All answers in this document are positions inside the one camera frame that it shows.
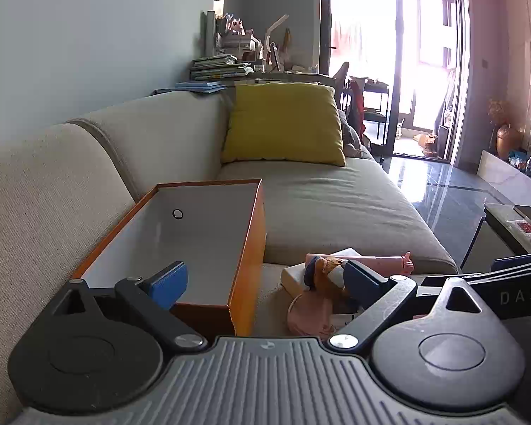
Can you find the small doll with brown hair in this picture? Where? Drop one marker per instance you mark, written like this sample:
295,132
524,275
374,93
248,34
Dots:
325,269

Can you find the red garment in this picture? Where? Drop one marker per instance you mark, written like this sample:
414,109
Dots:
357,102

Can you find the stack of books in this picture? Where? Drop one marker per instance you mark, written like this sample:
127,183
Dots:
219,68

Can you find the blue book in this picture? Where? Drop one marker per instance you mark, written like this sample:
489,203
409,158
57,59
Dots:
201,86

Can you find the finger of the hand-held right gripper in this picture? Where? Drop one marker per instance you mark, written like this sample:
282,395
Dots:
429,282

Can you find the black trolley cart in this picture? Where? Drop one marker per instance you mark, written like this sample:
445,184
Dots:
376,102

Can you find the copper vase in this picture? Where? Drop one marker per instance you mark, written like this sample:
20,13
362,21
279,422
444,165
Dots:
508,141

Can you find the beige sofa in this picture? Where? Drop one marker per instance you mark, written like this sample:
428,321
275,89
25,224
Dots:
327,199

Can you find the pink cloth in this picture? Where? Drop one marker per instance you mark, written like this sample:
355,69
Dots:
309,314

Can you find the desk organizer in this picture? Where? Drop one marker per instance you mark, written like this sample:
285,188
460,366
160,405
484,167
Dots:
234,37

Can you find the white long box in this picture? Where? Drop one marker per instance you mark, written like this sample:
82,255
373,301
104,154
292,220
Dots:
294,276

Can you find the grey pillow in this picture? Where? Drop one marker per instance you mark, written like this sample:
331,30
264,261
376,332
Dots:
352,137

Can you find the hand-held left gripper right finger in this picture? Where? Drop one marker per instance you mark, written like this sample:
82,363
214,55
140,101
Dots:
363,281

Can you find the glass sliding door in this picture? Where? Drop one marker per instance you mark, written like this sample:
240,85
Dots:
398,53

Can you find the coffee table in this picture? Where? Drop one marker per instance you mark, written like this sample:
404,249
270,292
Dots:
504,225

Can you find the white desk lamp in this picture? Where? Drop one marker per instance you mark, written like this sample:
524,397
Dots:
276,31

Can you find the yellow pillow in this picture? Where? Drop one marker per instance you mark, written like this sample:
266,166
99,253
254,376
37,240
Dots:
283,124

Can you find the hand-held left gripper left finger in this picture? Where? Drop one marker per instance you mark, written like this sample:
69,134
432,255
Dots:
170,281

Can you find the white low cabinet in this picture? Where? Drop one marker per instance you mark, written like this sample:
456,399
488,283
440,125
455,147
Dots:
504,177

